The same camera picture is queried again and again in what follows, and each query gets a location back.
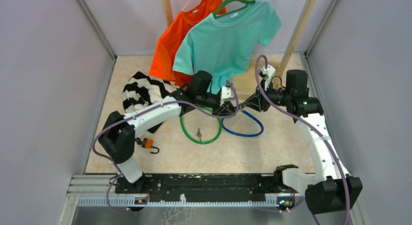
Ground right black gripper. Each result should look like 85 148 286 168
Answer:
243 79 292 112

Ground blue cable lock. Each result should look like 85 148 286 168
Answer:
220 110 264 138

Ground green cable lock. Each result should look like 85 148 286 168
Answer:
179 116 223 145

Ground green lock keys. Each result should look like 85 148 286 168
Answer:
196 128 202 142

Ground orange padlock with keys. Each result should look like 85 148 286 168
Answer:
135 138 159 155

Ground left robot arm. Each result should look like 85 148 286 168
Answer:
93 70 240 193

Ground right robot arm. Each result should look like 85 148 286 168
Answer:
244 69 363 214

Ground wooden clothes rack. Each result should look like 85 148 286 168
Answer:
161 0 317 100

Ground teal t-shirt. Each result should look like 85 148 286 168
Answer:
172 1 282 94

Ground orange t-shirt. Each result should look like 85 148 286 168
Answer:
149 0 223 86

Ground black white striped garment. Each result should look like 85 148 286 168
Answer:
121 71 178 134

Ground green hanger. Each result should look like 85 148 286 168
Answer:
212 0 257 17

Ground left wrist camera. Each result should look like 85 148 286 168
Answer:
220 87 235 105

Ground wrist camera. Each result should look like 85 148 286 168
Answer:
220 87 235 105
259 65 276 88

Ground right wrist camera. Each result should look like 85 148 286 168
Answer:
259 65 276 88

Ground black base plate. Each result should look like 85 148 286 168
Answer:
115 173 300 204

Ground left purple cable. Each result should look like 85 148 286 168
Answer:
91 80 240 214

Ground aluminium rail frame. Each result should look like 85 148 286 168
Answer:
68 173 303 209

